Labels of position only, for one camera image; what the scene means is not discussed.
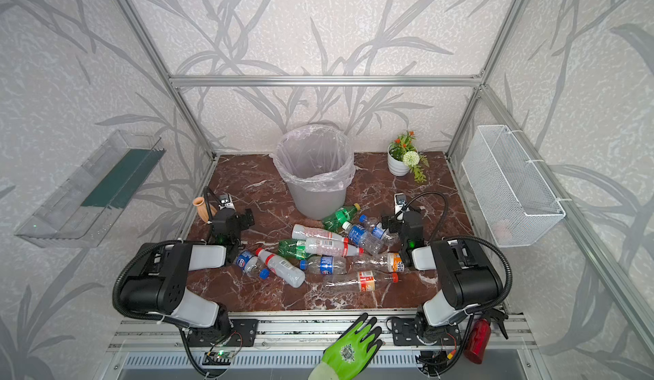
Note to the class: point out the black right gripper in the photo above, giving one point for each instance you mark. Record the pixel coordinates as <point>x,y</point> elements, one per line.
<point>401,220</point>

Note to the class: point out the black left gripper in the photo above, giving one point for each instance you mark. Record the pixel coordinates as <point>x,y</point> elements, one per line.
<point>233,217</point>

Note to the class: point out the small crushed blue cap bottle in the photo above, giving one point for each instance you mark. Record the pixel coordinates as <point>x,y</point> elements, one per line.
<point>251,265</point>

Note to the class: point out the clear bottle large blue label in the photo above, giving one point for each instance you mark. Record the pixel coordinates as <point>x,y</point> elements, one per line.
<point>362,238</point>

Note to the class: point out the clear bottle red yellow label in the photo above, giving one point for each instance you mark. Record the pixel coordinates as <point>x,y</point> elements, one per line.
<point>363,281</point>

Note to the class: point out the clear bottle red white label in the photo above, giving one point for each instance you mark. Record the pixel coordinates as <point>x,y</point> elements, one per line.
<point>300,232</point>

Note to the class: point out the green bottle yellow cap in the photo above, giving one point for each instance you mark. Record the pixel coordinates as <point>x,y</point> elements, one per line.
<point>345,214</point>
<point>293,249</point>

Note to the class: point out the white bottle red cap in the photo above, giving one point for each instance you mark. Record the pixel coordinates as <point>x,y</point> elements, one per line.
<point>282,268</point>

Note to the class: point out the clear bottle red label long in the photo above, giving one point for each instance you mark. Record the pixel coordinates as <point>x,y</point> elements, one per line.
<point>331,248</point>

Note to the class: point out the clear pepsi bottle blue cap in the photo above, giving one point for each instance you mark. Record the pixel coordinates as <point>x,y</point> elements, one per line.
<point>326,265</point>

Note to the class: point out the clear bottle orange label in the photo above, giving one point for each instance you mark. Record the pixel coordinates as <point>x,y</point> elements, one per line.
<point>388,262</point>

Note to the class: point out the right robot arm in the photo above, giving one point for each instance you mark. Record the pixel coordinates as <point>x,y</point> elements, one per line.
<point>474,275</point>

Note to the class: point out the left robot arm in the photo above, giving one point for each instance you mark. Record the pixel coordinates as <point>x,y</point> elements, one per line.
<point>153,285</point>

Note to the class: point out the grey mesh waste bin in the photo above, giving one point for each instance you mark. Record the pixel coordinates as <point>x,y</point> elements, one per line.
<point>318,194</point>

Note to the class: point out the translucent pink bin liner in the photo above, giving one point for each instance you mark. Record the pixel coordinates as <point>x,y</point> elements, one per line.
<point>316,157</point>

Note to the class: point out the clear bottle small blue label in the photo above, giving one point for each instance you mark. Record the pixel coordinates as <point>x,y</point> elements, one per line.
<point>375,228</point>

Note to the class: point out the small terracotta vase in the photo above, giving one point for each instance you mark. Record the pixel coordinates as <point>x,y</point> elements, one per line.
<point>205,210</point>

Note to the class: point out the white pot with flowers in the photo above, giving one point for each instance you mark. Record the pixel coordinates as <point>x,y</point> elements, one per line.
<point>404,158</point>

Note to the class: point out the red spray bottle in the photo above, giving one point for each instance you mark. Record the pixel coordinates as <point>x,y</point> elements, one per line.
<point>481,334</point>

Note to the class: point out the left green circuit board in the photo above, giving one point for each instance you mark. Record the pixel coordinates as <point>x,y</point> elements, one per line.
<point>220,357</point>

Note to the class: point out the green and black work glove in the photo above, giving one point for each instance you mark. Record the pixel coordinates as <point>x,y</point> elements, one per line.
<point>352,352</point>

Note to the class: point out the right wiring board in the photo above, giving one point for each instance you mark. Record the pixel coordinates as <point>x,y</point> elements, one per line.
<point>434,364</point>

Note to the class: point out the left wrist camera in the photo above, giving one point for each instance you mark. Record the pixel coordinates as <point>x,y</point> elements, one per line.
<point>225,201</point>

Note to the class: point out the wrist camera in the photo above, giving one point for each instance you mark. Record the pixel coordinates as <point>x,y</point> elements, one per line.
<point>401,205</point>
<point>225,201</point>

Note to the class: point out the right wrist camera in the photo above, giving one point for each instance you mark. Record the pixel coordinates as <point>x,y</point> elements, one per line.
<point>401,205</point>

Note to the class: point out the white wire mesh basket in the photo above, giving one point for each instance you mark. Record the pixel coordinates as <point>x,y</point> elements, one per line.
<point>518,205</point>

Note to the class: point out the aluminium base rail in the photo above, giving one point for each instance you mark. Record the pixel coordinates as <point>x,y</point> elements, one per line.
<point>286,331</point>

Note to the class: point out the clear acrylic wall shelf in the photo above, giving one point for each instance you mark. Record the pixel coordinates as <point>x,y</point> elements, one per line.
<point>80,213</point>

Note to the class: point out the aluminium cage frame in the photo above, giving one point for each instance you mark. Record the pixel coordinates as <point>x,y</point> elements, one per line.
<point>625,296</point>

